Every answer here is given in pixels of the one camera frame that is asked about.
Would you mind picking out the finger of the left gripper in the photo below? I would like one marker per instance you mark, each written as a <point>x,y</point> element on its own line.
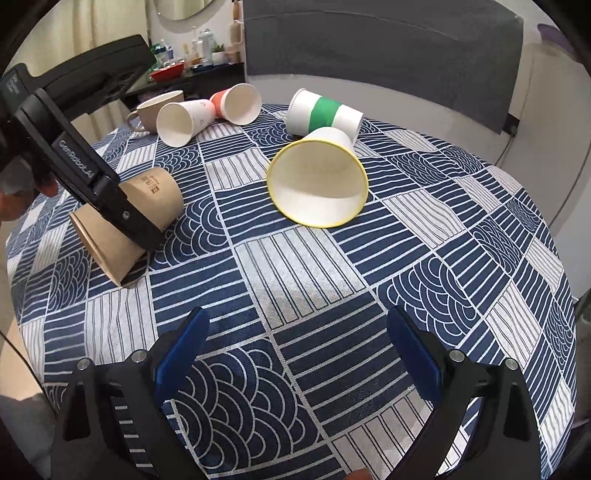
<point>114,206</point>

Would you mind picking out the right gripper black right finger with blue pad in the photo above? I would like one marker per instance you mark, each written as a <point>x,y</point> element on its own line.
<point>504,443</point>

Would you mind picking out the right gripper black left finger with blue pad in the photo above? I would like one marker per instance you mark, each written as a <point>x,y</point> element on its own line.
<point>88,442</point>

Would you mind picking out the brown kraft paper cup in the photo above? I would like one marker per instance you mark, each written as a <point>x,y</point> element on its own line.
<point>156,195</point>

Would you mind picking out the plain white paper cup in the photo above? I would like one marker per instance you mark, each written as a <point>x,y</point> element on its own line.
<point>178,122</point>

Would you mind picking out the white cup orange base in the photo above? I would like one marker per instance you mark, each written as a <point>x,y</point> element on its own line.
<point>240,104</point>

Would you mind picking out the white cup yellow rim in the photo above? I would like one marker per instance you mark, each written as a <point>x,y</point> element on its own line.
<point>318,181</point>

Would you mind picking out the white cup green band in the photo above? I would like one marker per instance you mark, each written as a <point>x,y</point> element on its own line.
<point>309,111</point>

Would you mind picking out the person's left hand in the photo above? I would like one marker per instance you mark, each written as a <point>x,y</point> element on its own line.
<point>12,206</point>

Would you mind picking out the beige curtain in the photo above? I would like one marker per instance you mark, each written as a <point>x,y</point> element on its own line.
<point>68,30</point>

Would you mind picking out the beige ceramic mug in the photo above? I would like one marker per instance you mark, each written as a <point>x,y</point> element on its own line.
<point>143,118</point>

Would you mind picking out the green plastic bottle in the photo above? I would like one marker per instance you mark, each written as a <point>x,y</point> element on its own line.
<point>159,53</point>

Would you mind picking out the red bowl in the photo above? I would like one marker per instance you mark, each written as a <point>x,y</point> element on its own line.
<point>168,73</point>

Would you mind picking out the dark side shelf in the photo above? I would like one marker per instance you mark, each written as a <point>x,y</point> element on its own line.
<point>202,83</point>

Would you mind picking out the small potted plant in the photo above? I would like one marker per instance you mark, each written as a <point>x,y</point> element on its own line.
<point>218,55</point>

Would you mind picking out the white spray bottle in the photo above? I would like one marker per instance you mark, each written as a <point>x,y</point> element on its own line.
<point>207,44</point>

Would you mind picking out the blue white patterned tablecloth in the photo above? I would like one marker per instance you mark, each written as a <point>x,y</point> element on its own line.
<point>298,378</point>

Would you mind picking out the purple basin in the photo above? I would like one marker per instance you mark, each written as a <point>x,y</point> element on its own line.
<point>551,34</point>

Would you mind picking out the oval wall mirror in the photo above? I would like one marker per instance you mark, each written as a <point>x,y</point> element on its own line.
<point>181,10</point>

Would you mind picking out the dark grey wall panel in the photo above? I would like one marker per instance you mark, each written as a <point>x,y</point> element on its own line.
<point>463,55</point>

